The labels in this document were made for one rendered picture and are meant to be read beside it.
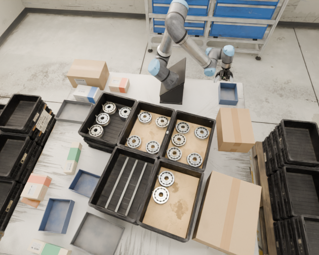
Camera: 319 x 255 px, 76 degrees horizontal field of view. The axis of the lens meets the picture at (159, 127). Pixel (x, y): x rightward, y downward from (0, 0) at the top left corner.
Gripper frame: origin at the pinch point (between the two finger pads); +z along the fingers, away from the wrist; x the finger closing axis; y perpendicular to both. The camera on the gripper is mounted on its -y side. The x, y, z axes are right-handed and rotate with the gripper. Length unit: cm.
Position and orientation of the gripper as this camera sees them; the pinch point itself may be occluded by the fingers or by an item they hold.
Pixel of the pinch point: (223, 82)
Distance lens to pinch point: 181.3
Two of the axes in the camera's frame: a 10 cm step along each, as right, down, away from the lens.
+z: 1.5, 5.2, 8.4
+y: -1.6, 8.5, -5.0
